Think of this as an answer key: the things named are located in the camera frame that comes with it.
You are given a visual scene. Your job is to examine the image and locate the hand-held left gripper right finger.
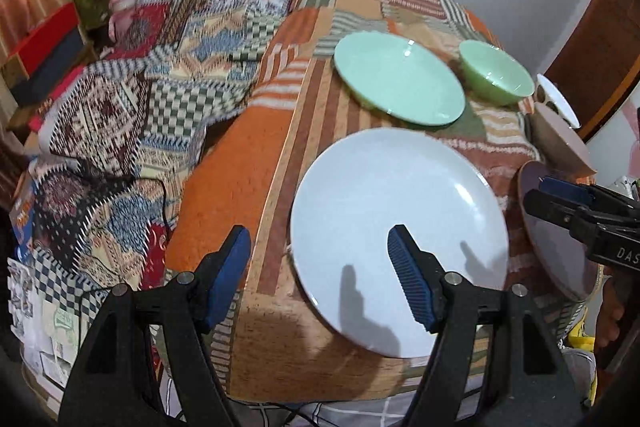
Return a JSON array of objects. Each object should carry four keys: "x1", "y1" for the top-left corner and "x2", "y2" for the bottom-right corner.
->
[{"x1": 387, "y1": 224, "x2": 583, "y2": 427}]

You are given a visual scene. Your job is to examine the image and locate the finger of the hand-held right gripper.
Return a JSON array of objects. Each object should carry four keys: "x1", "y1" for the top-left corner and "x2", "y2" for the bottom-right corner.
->
[
  {"x1": 522, "y1": 188, "x2": 593, "y2": 238},
  {"x1": 538, "y1": 176, "x2": 608, "y2": 208}
]

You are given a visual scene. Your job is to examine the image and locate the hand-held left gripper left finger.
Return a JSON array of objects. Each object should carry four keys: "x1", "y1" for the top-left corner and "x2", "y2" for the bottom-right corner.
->
[{"x1": 59, "y1": 225, "x2": 252, "y2": 427}]

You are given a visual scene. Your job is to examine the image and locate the mauve plate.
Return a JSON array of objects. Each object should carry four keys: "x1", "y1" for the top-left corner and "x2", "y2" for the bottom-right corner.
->
[{"x1": 516, "y1": 161, "x2": 601, "y2": 303}]

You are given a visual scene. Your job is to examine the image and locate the mauve bowl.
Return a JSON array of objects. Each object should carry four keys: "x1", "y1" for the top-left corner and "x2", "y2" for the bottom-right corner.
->
[{"x1": 529, "y1": 103, "x2": 597, "y2": 175}]

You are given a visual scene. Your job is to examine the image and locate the white plate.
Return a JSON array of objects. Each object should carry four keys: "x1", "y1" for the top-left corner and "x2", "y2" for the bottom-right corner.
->
[{"x1": 290, "y1": 128, "x2": 510, "y2": 359}]

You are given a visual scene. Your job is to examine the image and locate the white spotted bowl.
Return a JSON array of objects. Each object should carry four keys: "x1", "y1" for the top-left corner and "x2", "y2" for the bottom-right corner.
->
[{"x1": 534, "y1": 73, "x2": 581, "y2": 130}]

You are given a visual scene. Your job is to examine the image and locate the green bowl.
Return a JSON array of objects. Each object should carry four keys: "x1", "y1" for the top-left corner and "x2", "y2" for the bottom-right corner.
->
[{"x1": 458, "y1": 40, "x2": 535, "y2": 106}]

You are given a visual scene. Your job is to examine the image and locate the green plate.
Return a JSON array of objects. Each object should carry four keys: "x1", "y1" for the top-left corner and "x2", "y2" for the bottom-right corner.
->
[{"x1": 333, "y1": 32, "x2": 467, "y2": 126}]

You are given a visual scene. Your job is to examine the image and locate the person's right hand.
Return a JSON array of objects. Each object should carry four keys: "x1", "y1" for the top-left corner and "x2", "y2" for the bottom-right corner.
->
[{"x1": 594, "y1": 277, "x2": 626, "y2": 353}]

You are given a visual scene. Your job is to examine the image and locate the orange striped patchwork blanket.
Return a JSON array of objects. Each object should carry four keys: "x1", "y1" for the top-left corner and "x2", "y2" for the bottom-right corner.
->
[{"x1": 165, "y1": 0, "x2": 601, "y2": 403}]

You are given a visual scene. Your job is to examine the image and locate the wooden door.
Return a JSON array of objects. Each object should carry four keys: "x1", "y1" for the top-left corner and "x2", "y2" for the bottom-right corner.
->
[{"x1": 542, "y1": 0, "x2": 640, "y2": 142}]

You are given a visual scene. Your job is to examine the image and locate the person's grey plaid trousers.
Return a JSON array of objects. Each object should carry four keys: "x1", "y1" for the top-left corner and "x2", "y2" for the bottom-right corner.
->
[{"x1": 280, "y1": 399, "x2": 421, "y2": 427}]

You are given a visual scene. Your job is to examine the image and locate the stack of printed papers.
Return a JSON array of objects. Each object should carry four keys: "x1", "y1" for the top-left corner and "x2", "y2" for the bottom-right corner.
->
[{"x1": 10, "y1": 257, "x2": 76, "y2": 383}]

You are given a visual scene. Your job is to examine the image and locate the patterned checkered quilt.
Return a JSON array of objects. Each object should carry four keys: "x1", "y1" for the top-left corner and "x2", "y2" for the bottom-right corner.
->
[{"x1": 30, "y1": 0, "x2": 306, "y2": 323}]

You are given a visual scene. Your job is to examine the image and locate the dark blue box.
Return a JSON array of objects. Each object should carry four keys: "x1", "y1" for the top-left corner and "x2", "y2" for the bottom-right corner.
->
[{"x1": 10, "y1": 29, "x2": 96, "y2": 108}]

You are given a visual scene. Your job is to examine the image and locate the pink rabbit toy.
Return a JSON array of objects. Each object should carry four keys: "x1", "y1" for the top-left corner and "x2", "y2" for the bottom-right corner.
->
[{"x1": 107, "y1": 0, "x2": 138, "y2": 40}]

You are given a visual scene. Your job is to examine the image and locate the red box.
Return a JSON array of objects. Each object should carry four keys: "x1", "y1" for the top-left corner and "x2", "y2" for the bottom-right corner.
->
[{"x1": 0, "y1": 2, "x2": 81, "y2": 72}]

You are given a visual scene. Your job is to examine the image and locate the pink wall sticker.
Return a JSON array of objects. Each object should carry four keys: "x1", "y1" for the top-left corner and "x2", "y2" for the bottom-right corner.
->
[{"x1": 617, "y1": 97, "x2": 640, "y2": 168}]

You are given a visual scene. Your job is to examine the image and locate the black cable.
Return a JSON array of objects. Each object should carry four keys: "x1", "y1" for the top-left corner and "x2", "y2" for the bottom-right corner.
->
[{"x1": 75, "y1": 157, "x2": 171, "y2": 233}]

